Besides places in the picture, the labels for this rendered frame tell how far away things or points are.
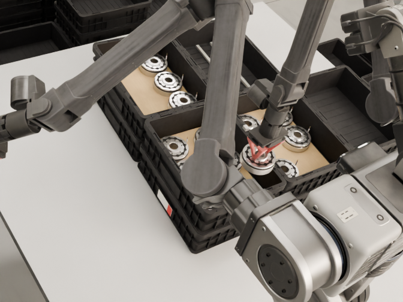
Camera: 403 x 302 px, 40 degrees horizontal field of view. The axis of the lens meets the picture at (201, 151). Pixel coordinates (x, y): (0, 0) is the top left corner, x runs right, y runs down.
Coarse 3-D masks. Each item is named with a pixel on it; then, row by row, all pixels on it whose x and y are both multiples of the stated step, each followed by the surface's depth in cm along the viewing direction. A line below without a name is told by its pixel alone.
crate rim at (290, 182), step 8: (240, 96) 191; (312, 112) 193; (240, 120) 182; (320, 120) 191; (328, 128) 188; (336, 136) 187; (344, 144) 185; (280, 168) 171; (320, 168) 175; (328, 168) 176; (336, 168) 179; (304, 176) 171; (312, 176) 173; (288, 184) 169; (296, 184) 171
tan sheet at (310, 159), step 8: (256, 112) 202; (264, 112) 203; (280, 144) 193; (312, 144) 196; (280, 152) 190; (288, 152) 191; (296, 152) 192; (304, 152) 193; (312, 152) 194; (288, 160) 189; (296, 160) 189; (304, 160) 190; (312, 160) 191; (320, 160) 192; (304, 168) 188; (312, 168) 188
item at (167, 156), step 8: (200, 104) 184; (176, 112) 179; (184, 112) 180; (152, 120) 174; (144, 128) 174; (152, 128) 172; (240, 128) 180; (152, 136) 170; (160, 144) 168; (160, 152) 169; (168, 152) 166; (168, 160) 166; (176, 168) 163; (176, 176) 164; (280, 176) 169; (280, 184) 167; (272, 192) 166; (200, 208) 156; (216, 208) 156; (208, 216) 155
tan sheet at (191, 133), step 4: (196, 128) 190; (184, 132) 187; (188, 132) 188; (192, 132) 188; (176, 136) 186; (180, 136) 186; (184, 136) 186; (188, 136) 187; (192, 136) 187; (184, 140) 185; (188, 140) 185; (192, 140) 186; (188, 144) 184; (192, 144) 184; (192, 148) 183; (188, 152) 182; (192, 152) 182; (188, 156) 181; (240, 168) 182; (244, 168) 182; (240, 172) 181; (244, 172) 181; (244, 176) 180; (248, 176) 180
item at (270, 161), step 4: (248, 144) 164; (244, 148) 163; (248, 148) 163; (244, 152) 161; (248, 152) 162; (272, 152) 164; (244, 156) 160; (248, 156) 161; (268, 156) 162; (272, 156) 163; (248, 160) 160; (252, 160) 160; (256, 160) 160; (268, 160) 161; (272, 160) 161; (252, 164) 159; (256, 164) 159; (260, 164) 160; (264, 164) 160; (268, 164) 160; (272, 164) 160; (260, 168) 159; (264, 168) 159
